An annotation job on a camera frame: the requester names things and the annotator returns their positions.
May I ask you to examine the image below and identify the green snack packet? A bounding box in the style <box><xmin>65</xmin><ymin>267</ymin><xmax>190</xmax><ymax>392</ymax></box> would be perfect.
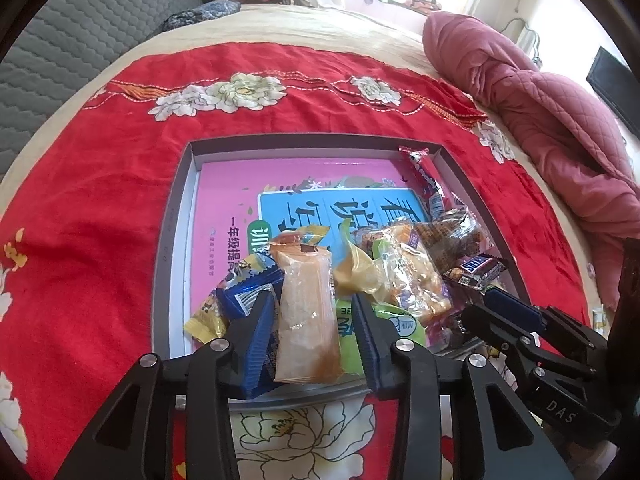
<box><xmin>335</xmin><ymin>297</ymin><xmax>428</xmax><ymax>378</ymax></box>

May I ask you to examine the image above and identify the pink book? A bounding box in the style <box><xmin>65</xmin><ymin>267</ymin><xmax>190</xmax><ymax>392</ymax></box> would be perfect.
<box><xmin>187</xmin><ymin>157</ymin><xmax>451</xmax><ymax>356</ymax></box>

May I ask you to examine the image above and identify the clear-edged brown snack packet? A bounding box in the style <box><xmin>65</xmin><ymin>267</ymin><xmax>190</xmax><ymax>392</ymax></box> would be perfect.
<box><xmin>415</xmin><ymin>207</ymin><xmax>491</xmax><ymax>273</ymax></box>

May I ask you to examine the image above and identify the grey quilted cushion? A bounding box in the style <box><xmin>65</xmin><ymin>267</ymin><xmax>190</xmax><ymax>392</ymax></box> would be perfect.
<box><xmin>0</xmin><ymin>0</ymin><xmax>201</xmax><ymax>181</ymax></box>

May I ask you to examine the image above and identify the blue snack packet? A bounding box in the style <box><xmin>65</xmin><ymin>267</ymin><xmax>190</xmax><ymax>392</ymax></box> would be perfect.
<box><xmin>222</xmin><ymin>260</ymin><xmax>288</xmax><ymax>396</ymax></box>

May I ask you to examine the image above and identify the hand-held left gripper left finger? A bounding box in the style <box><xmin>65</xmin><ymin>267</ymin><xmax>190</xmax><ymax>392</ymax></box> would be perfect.
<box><xmin>55</xmin><ymin>291</ymin><xmax>279</xmax><ymax>480</ymax></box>

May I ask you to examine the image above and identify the red floral blanket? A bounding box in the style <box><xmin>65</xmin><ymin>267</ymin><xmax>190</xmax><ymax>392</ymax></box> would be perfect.
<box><xmin>0</xmin><ymin>40</ymin><xmax>596</xmax><ymax>480</ymax></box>

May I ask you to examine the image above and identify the white metal rack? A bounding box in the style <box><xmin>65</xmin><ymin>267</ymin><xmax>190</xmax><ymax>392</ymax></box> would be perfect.
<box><xmin>500</xmin><ymin>16</ymin><xmax>545</xmax><ymax>68</ymax></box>

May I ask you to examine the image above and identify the clear pastry packet purple label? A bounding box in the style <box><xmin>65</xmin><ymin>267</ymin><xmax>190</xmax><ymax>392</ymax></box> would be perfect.
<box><xmin>350</xmin><ymin>222</ymin><xmax>453</xmax><ymax>326</ymax></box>

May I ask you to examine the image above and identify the brown chocolate bar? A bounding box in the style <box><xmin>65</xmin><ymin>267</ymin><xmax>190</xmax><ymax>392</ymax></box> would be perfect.
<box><xmin>442</xmin><ymin>252</ymin><xmax>508</xmax><ymax>291</ymax></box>

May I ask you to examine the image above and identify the yellow blue printed packet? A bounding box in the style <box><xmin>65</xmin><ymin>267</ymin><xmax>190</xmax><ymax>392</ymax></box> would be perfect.
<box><xmin>215</xmin><ymin>251</ymin><xmax>281</xmax><ymax>291</ymax></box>

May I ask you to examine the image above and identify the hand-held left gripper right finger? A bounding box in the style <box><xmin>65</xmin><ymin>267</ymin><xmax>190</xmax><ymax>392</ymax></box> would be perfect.
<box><xmin>352</xmin><ymin>292</ymin><xmax>573</xmax><ymax>480</ymax></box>

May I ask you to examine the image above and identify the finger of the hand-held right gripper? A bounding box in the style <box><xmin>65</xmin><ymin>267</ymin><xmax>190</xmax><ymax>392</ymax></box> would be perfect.
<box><xmin>460</xmin><ymin>305</ymin><xmax>542</xmax><ymax>396</ymax></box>
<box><xmin>484</xmin><ymin>287</ymin><xmax>608</xmax><ymax>376</ymax></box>

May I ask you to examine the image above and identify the pale clear cake packet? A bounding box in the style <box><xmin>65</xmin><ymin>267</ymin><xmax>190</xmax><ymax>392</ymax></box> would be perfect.
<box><xmin>272</xmin><ymin>242</ymin><xmax>346</xmax><ymax>386</ymax></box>

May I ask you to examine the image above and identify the dark candy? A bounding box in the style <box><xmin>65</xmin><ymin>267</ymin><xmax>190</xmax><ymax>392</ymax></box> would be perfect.
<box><xmin>427</xmin><ymin>310</ymin><xmax>473</xmax><ymax>356</ymax></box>

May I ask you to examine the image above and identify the dark patterned cloth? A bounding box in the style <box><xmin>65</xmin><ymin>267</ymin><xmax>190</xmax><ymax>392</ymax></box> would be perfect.
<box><xmin>161</xmin><ymin>0</ymin><xmax>242</xmax><ymax>33</ymax></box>

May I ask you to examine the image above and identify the black screen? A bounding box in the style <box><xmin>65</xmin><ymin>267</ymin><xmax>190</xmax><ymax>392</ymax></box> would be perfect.
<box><xmin>586</xmin><ymin>46</ymin><xmax>640</xmax><ymax>126</ymax></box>

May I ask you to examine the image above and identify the yellow candy packet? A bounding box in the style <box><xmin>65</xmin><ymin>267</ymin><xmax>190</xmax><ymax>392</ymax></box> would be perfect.
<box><xmin>182</xmin><ymin>287</ymin><xmax>238</xmax><ymax>346</ymax></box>

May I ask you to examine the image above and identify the yellow snack packet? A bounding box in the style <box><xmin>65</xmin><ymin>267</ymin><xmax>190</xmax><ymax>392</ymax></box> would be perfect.
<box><xmin>287</xmin><ymin>222</ymin><xmax>396</xmax><ymax>306</ymax></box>

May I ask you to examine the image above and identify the pink quilt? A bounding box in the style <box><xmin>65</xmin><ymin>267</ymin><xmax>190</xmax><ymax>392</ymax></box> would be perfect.
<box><xmin>422</xmin><ymin>10</ymin><xmax>640</xmax><ymax>311</ymax></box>

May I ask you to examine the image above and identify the red sausage packet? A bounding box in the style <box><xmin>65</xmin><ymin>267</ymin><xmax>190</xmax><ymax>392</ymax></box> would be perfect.
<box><xmin>399</xmin><ymin>145</ymin><xmax>446</xmax><ymax>221</ymax></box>

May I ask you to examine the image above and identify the grey shallow box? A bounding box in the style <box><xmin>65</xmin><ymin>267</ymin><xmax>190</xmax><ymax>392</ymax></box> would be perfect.
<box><xmin>150</xmin><ymin>132</ymin><xmax>533</xmax><ymax>408</ymax></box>

